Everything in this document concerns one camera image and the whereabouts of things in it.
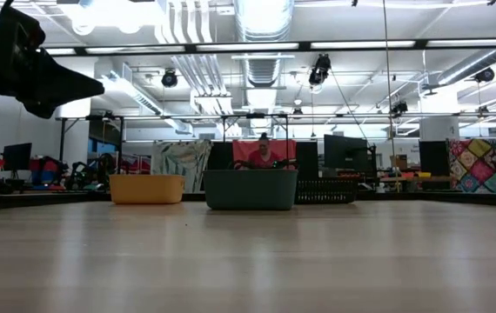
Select thin yellow cord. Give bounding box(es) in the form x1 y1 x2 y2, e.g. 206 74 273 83
381 0 401 193

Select teal plastic bin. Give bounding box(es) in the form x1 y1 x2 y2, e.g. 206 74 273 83
203 169 300 211

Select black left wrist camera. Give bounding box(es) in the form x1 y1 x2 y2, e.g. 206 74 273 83
0 3 47 60

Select black aluminium table frame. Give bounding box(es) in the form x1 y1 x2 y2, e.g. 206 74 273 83
0 190 496 213

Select leaf print curtain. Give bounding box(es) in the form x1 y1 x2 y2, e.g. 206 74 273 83
151 139 213 194

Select black metal rack frame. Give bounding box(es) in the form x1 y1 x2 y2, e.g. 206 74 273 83
56 112 292 175

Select orange plastic bin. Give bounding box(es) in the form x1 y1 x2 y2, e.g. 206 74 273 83
108 174 186 205

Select black ceiling spotlight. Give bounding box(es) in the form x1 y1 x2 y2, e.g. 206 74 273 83
308 52 332 87
390 100 409 117
473 67 496 83
161 69 179 89

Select black beam with light strips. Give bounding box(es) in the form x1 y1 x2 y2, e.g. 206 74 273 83
41 37 496 58

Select black computer monitor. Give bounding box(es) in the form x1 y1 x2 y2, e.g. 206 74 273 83
323 134 369 170
418 140 451 177
2 142 34 172
294 142 319 175
206 142 235 170

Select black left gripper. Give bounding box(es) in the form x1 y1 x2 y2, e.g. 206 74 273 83
0 37 106 120

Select black mesh plastic basket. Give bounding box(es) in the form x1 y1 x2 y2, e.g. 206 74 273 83
296 176 360 205

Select person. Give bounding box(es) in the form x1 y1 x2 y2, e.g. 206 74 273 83
246 132 283 170

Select colourful patchwork quilt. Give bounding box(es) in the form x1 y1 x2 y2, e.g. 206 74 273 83
446 137 496 195

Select wooden desk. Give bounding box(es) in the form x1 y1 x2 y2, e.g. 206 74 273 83
380 173 460 192

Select red fabric backdrop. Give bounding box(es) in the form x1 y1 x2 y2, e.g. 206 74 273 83
232 138 297 170

